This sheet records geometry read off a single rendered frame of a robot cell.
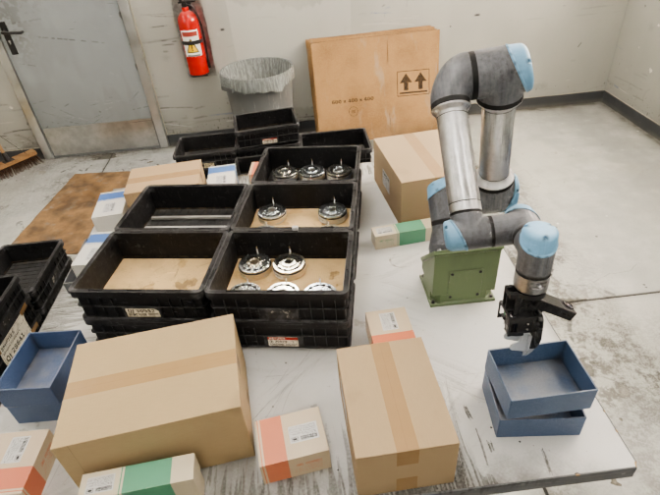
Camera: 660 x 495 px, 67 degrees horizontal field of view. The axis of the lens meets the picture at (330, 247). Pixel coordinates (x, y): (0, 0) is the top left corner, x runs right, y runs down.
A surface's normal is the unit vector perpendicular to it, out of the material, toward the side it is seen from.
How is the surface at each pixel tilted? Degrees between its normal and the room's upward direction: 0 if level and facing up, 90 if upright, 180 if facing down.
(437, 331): 0
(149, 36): 90
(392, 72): 78
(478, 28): 90
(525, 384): 1
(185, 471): 0
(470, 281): 90
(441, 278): 90
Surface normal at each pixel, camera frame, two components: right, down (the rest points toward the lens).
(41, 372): -0.07, -0.80
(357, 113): 0.08, 0.36
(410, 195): 0.19, 0.58
